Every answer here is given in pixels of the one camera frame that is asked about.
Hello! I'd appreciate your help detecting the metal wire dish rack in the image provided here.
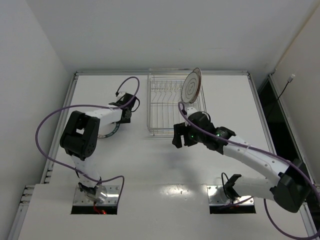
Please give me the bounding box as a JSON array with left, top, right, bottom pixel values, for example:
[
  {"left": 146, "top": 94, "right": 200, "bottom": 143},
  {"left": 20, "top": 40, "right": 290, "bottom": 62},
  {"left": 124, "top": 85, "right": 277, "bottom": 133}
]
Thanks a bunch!
[{"left": 147, "top": 69, "right": 207, "bottom": 138}]

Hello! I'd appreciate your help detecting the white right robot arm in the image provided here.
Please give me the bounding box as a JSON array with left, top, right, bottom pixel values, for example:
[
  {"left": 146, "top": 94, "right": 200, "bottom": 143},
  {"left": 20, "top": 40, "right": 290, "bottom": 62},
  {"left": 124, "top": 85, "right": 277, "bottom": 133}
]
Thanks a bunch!
[{"left": 172, "top": 107, "right": 311, "bottom": 213}]

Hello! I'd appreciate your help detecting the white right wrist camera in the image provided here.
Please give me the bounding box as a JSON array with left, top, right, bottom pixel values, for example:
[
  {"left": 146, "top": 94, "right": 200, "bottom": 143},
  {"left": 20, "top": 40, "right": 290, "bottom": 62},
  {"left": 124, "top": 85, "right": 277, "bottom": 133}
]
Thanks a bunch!
[{"left": 184, "top": 107, "right": 198, "bottom": 126}]

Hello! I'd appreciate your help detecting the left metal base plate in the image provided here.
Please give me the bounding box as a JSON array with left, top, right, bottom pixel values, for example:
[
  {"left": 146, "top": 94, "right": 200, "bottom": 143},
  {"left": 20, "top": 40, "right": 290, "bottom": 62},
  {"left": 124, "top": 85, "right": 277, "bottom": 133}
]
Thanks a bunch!
[{"left": 72, "top": 185, "right": 120, "bottom": 207}]

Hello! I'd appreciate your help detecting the green rimmed plate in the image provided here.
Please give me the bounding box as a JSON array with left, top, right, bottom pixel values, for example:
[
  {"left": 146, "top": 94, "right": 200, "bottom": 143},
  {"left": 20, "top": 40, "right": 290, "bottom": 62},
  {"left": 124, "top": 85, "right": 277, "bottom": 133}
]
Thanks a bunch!
[{"left": 97, "top": 122, "right": 120, "bottom": 139}]

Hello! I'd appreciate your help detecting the white plate with black rim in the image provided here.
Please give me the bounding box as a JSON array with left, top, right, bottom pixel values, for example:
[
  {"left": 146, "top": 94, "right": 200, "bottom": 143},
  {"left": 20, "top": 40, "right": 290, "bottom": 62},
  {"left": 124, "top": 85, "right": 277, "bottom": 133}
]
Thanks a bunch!
[{"left": 181, "top": 71, "right": 198, "bottom": 104}]

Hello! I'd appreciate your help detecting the black cable with white plug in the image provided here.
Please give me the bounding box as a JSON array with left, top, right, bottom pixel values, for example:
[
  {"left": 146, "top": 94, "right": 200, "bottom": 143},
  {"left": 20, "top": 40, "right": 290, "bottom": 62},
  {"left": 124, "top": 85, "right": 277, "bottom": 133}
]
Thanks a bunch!
[{"left": 276, "top": 73, "right": 296, "bottom": 102}]

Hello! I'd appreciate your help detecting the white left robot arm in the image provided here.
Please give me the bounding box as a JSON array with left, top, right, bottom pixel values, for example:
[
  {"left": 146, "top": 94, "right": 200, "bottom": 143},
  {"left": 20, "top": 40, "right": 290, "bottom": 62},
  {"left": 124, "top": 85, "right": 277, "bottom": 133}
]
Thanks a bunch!
[{"left": 59, "top": 92, "right": 140, "bottom": 202}]

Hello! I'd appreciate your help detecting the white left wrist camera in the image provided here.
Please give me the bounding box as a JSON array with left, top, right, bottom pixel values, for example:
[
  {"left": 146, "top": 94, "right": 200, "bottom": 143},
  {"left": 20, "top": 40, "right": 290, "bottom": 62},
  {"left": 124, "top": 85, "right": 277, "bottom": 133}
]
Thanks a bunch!
[{"left": 109, "top": 92, "right": 127, "bottom": 107}]

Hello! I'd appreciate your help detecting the metal base plate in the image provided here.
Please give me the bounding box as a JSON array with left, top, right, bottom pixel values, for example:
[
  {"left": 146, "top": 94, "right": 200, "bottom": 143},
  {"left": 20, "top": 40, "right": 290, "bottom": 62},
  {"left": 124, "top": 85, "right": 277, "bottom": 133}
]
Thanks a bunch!
[
  {"left": 72, "top": 185, "right": 120, "bottom": 207},
  {"left": 206, "top": 185, "right": 255, "bottom": 208}
]

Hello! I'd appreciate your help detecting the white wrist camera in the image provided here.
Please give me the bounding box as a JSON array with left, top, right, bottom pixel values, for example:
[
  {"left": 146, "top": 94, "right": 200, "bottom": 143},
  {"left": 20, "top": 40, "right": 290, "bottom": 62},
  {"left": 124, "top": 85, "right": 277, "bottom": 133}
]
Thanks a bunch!
[
  {"left": 184, "top": 107, "right": 198, "bottom": 126},
  {"left": 109, "top": 92, "right": 127, "bottom": 107}
]

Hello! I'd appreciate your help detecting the orange sunburst pattern plate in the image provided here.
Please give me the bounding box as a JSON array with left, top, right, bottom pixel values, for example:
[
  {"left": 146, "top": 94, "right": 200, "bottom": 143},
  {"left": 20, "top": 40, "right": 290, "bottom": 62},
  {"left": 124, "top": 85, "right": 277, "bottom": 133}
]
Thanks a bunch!
[{"left": 192, "top": 67, "right": 202, "bottom": 102}]

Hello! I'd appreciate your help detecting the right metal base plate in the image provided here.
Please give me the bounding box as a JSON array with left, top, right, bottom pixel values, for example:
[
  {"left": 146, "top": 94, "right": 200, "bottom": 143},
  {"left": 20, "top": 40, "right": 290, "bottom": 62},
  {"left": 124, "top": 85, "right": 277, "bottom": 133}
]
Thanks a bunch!
[{"left": 206, "top": 185, "right": 255, "bottom": 208}]

